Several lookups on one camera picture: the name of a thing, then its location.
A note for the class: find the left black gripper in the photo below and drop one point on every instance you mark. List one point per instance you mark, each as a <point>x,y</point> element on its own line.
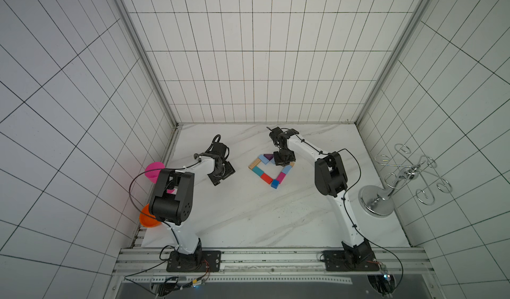
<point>229,171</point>

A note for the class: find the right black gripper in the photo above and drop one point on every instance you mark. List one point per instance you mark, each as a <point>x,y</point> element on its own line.
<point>284,156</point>

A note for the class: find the light blue block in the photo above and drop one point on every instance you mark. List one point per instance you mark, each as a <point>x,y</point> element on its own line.
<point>287,169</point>
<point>264,160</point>

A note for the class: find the magenta block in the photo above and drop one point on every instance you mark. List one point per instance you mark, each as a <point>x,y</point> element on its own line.
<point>281,177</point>

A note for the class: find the red block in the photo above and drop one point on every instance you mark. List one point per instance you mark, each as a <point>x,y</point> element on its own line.
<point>266,178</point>

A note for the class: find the dark blue cube block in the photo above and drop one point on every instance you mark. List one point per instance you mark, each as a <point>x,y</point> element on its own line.
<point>275,184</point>

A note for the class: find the teal block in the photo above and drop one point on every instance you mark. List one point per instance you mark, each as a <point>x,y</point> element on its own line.
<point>258,171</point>

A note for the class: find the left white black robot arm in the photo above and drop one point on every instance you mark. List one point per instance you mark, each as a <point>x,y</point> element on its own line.
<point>171,200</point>

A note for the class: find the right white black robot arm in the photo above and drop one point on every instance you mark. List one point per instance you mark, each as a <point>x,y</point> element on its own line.
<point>331,180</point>

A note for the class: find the magenta plastic goblet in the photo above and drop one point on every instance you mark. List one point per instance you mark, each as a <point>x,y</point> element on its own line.
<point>152,171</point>

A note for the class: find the orange plastic bowl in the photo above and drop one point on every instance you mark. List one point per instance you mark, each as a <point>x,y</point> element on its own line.
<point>147,220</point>

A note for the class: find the chrome wire cup rack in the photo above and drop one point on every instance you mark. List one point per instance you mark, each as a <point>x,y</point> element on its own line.
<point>378,201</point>

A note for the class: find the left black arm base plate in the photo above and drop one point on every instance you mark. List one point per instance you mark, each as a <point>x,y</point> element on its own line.
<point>201,261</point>

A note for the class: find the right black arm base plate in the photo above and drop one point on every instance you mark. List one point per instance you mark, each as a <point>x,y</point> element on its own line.
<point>337,261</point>

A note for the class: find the aluminium mounting rail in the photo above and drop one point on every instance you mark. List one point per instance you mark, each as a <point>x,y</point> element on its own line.
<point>271,261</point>

